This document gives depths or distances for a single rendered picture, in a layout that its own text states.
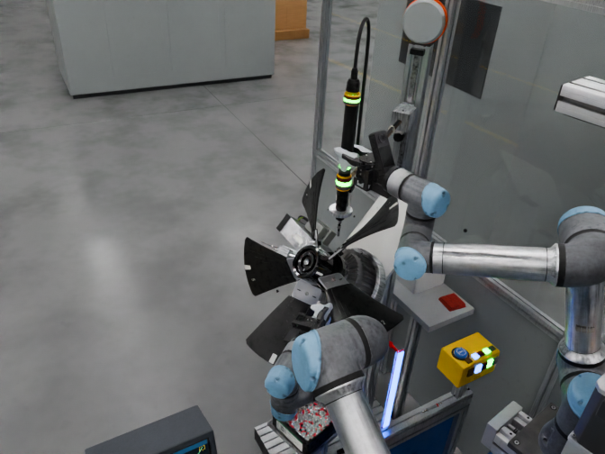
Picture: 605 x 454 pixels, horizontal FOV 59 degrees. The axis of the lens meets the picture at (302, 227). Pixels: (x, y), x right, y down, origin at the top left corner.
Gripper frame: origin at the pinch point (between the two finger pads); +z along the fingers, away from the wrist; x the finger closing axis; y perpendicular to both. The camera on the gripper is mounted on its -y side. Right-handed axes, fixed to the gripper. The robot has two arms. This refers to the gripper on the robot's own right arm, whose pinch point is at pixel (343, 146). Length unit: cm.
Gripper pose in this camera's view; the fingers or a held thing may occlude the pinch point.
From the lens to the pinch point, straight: 153.7
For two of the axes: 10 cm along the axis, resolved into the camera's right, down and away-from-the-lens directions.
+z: -6.4, -4.4, 6.3
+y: -0.5, 8.4, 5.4
